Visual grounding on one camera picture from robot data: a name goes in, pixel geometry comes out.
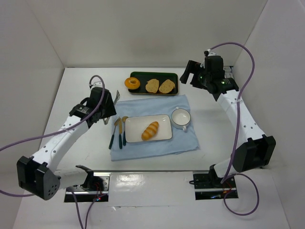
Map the striped bread roll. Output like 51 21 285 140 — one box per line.
141 121 159 141

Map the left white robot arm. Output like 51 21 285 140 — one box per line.
17 87 120 200

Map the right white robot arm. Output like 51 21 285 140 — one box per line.
180 55 276 187

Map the orange donut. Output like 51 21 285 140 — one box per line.
124 77 141 90

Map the right toast slice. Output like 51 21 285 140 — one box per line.
159 79 175 94

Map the toast slice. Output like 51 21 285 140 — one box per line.
159 79 175 94
145 79 159 94

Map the white rectangular plate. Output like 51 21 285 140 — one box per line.
125 114 173 143

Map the dark green serving tray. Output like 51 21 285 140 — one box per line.
128 72 179 96

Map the left toast slice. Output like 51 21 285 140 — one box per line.
145 79 159 94

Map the light blue cloth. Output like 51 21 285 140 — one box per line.
110 95 199 161

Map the gold fork green handle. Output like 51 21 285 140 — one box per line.
109 118 120 149

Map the aluminium rail frame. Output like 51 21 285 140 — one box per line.
224 66 234 78

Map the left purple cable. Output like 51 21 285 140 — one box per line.
0 75 107 229

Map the purple cable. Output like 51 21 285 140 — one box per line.
203 42 260 216
0 75 107 229

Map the gold spoon green handle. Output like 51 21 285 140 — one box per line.
122 116 128 146

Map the gold knife green handle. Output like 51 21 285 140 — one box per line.
119 118 122 149

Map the white cup with handle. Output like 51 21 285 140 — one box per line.
171 107 191 132

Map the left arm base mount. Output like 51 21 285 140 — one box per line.
64 172 111 203

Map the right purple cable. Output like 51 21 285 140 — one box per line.
203 42 260 216

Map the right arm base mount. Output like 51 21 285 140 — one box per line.
189 172 239 200

